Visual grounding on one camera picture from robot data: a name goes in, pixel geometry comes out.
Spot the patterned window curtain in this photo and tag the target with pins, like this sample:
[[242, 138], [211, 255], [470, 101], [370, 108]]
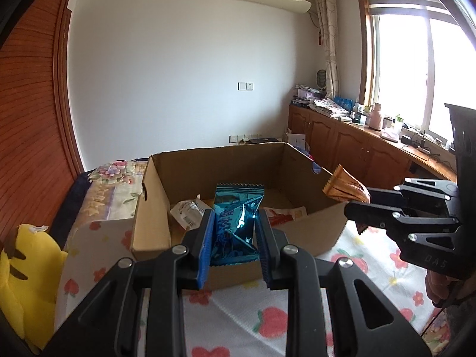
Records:
[[327, 19]]

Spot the window with wooden frame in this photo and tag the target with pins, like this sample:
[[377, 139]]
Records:
[[416, 61]]

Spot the white wall switch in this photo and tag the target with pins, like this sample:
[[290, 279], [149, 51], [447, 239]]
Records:
[[249, 86]]

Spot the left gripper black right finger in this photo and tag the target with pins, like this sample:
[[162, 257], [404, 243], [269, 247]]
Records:
[[270, 242]]

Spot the floral bed quilt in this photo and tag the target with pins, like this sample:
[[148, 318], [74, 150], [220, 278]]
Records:
[[109, 192]]

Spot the brown cardboard box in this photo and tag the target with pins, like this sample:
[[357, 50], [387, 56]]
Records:
[[291, 180]]

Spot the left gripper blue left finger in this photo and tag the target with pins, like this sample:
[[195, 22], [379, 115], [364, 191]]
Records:
[[198, 258]]

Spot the orange brown snack packet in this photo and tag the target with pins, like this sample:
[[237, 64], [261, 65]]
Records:
[[344, 187]]

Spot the wooden window cabinet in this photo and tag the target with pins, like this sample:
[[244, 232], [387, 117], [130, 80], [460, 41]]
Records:
[[375, 162]]

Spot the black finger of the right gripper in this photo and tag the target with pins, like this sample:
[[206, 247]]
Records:
[[367, 215]]

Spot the orange chicken leg packet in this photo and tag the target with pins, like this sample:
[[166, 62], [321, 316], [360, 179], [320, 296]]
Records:
[[279, 217]]

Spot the strawberry flower print tablecloth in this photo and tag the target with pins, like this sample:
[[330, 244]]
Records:
[[247, 319]]

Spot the wall power strip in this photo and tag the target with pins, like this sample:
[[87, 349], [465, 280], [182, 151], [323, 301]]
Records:
[[243, 138]]

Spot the silver packet with blue stripe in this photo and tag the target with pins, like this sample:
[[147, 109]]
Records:
[[189, 213]]

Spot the yellow Pikachu plush toy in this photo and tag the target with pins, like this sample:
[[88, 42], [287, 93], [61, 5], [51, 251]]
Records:
[[31, 267]]

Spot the person's right hand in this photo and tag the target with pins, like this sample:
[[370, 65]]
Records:
[[439, 287]]

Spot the teal candy wrapper packet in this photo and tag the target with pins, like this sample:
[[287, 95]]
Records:
[[235, 207]]

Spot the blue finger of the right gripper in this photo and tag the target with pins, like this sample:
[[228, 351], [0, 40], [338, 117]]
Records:
[[382, 196]]

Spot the pink thermos bottle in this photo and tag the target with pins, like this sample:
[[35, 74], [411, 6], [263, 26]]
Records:
[[375, 117]]

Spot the wooden wardrobe sliding doors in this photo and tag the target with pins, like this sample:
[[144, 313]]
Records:
[[39, 155]]

